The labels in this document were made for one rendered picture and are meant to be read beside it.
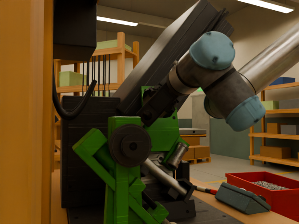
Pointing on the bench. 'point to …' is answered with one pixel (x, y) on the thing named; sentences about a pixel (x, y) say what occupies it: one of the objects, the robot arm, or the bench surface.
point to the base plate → (200, 205)
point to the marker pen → (205, 189)
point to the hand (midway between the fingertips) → (149, 111)
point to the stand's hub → (129, 145)
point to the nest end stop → (187, 194)
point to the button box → (241, 199)
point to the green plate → (162, 130)
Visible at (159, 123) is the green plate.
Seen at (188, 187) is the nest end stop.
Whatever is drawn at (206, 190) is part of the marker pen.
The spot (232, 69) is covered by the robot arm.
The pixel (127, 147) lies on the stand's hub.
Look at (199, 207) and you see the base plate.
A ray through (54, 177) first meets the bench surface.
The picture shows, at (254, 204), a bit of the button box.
